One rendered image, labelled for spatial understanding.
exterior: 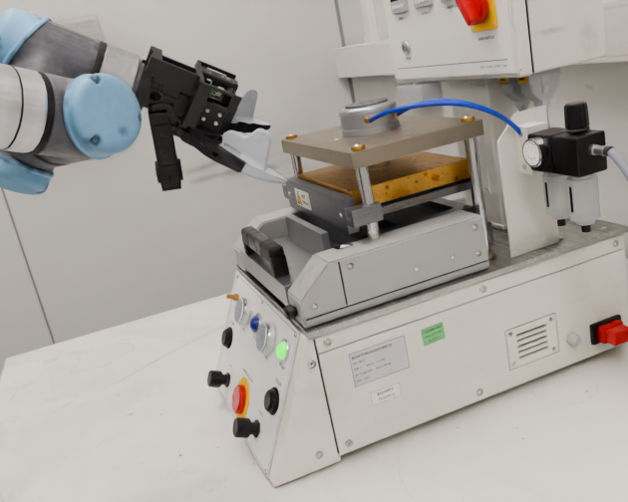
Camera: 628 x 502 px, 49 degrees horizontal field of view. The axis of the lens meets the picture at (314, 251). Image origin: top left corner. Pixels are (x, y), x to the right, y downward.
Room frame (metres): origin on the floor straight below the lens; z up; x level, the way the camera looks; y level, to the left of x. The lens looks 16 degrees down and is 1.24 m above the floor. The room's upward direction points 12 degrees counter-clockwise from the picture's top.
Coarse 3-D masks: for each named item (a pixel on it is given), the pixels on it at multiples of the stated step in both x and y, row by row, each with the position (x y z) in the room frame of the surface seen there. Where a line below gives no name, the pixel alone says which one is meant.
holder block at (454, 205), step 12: (420, 204) 0.97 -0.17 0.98; (432, 204) 0.94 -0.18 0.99; (444, 204) 0.91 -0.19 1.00; (456, 204) 0.89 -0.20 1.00; (384, 216) 0.91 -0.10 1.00; (396, 216) 0.90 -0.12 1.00; (408, 216) 0.88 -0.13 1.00; (420, 216) 0.87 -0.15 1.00; (432, 216) 0.86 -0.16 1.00; (324, 228) 0.95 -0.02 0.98; (336, 228) 0.90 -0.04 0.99; (360, 228) 0.93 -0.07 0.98; (384, 228) 0.90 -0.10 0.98; (396, 228) 0.84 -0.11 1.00; (336, 240) 0.91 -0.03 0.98; (348, 240) 0.86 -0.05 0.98
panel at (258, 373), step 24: (240, 288) 0.99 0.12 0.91; (264, 312) 0.86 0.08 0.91; (240, 336) 0.94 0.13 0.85; (288, 336) 0.77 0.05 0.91; (240, 360) 0.91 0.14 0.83; (264, 360) 0.82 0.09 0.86; (288, 360) 0.75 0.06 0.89; (264, 384) 0.80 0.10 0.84; (288, 384) 0.73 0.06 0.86; (264, 408) 0.78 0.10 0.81; (264, 432) 0.76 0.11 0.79; (264, 456) 0.74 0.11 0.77
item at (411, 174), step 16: (400, 160) 0.95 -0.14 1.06; (416, 160) 0.92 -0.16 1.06; (432, 160) 0.90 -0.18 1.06; (448, 160) 0.88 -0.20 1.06; (464, 160) 0.86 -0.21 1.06; (304, 176) 0.98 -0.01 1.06; (320, 176) 0.95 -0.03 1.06; (336, 176) 0.93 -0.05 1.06; (352, 176) 0.90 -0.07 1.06; (384, 176) 0.86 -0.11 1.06; (400, 176) 0.84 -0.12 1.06; (416, 176) 0.84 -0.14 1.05; (432, 176) 0.85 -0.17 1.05; (448, 176) 0.86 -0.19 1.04; (464, 176) 0.86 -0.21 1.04; (352, 192) 0.82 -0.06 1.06; (384, 192) 0.83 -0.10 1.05; (400, 192) 0.84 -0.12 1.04; (416, 192) 0.84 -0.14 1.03; (432, 192) 0.85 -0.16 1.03; (448, 192) 0.86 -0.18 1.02; (384, 208) 0.83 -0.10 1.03; (400, 208) 0.83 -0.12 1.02
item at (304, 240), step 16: (288, 224) 0.97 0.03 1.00; (304, 224) 0.90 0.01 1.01; (288, 240) 0.98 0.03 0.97; (304, 240) 0.90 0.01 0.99; (320, 240) 0.84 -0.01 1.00; (256, 256) 0.93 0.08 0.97; (288, 256) 0.90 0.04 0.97; (304, 256) 0.88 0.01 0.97; (256, 272) 0.91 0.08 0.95; (272, 288) 0.84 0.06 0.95; (288, 288) 0.78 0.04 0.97; (288, 304) 0.78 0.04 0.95
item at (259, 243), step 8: (248, 232) 0.92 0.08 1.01; (256, 232) 0.91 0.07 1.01; (248, 240) 0.91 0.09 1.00; (256, 240) 0.87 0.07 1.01; (264, 240) 0.86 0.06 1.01; (272, 240) 0.85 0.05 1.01; (248, 248) 0.94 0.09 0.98; (256, 248) 0.87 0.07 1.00; (264, 248) 0.83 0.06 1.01; (272, 248) 0.81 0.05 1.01; (280, 248) 0.82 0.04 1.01; (264, 256) 0.84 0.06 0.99; (272, 256) 0.81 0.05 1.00; (280, 256) 0.81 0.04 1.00; (272, 264) 0.81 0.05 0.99; (280, 264) 0.81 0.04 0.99; (272, 272) 0.82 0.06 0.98; (280, 272) 0.81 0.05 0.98; (288, 272) 0.82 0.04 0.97
